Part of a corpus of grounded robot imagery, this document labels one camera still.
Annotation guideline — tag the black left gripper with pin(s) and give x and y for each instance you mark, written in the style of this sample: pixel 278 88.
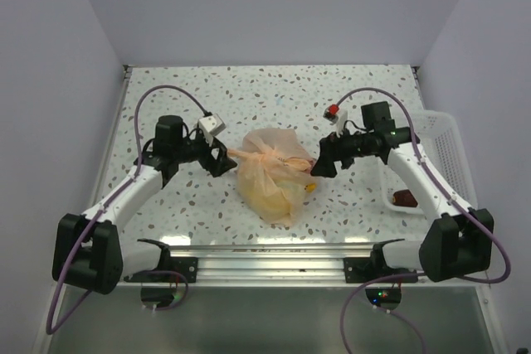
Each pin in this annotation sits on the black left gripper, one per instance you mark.
pixel 215 166

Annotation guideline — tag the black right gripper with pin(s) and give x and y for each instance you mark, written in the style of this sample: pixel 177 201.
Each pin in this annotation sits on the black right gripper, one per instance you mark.
pixel 332 151

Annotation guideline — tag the banana print plastic bag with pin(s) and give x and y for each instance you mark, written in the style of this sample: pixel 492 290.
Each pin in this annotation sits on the banana print plastic bag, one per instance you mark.
pixel 273 174

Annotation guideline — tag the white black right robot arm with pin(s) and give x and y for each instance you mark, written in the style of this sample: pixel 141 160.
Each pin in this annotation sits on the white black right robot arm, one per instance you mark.
pixel 457 243

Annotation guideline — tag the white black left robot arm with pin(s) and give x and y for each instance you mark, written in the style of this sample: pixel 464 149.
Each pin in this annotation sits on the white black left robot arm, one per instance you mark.
pixel 88 253

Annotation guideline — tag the dark red fake passionfruit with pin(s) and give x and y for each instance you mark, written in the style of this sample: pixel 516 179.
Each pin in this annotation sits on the dark red fake passionfruit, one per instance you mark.
pixel 404 198

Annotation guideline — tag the white perforated plastic basket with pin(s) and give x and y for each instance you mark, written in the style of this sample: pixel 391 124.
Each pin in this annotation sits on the white perforated plastic basket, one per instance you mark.
pixel 442 143

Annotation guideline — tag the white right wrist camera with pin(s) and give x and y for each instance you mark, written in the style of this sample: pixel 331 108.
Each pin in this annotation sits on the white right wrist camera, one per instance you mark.
pixel 337 117

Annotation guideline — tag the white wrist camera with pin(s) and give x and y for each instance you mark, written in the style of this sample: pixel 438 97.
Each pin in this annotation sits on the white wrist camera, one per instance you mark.
pixel 337 117
pixel 211 125

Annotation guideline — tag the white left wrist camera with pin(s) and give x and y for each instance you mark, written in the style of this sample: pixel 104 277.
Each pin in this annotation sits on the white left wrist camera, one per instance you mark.
pixel 211 125

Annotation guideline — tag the aluminium table frame rail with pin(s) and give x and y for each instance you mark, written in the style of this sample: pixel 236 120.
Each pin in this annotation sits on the aluminium table frame rail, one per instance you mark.
pixel 205 217

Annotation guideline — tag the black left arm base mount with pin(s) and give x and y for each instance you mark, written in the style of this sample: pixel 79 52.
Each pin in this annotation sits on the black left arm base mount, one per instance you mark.
pixel 151 261

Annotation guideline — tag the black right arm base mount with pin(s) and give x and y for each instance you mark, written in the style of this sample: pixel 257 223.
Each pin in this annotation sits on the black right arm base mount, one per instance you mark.
pixel 359 270

